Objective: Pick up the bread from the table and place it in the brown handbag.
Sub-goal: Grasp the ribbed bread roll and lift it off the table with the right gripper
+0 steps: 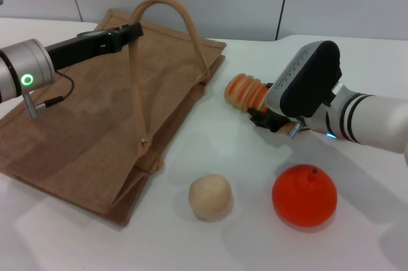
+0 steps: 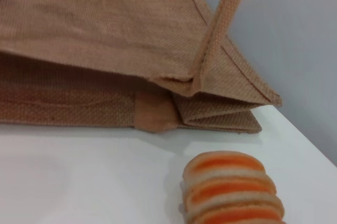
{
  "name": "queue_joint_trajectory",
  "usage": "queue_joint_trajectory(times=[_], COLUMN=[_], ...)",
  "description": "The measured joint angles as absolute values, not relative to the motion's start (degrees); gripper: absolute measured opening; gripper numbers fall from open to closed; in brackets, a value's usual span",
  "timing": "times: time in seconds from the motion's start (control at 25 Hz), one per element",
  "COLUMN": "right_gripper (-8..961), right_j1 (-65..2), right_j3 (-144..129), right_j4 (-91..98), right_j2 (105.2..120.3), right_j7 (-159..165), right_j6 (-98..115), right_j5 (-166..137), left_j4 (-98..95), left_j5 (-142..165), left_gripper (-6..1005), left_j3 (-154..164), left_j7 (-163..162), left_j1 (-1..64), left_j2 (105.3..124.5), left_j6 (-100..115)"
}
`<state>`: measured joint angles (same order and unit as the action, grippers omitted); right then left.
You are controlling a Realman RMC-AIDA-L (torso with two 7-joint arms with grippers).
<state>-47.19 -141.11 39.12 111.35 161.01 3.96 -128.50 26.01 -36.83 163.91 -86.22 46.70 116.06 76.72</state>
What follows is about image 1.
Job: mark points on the orange striped bread loaf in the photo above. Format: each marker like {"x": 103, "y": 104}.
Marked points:
{"x": 245, "y": 90}

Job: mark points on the black silver wrist camera box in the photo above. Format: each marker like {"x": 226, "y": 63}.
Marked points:
{"x": 303, "y": 76}

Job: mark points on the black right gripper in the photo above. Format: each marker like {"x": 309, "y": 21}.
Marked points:
{"x": 280, "y": 122}

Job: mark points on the beige round bun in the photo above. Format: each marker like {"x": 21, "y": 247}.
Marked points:
{"x": 209, "y": 196}

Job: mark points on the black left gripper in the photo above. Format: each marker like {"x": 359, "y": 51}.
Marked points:
{"x": 83, "y": 46}

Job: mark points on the brown jute handbag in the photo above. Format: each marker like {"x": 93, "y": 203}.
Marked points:
{"x": 86, "y": 124}

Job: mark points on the orange tangerine toy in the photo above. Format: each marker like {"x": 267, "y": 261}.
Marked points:
{"x": 303, "y": 197}

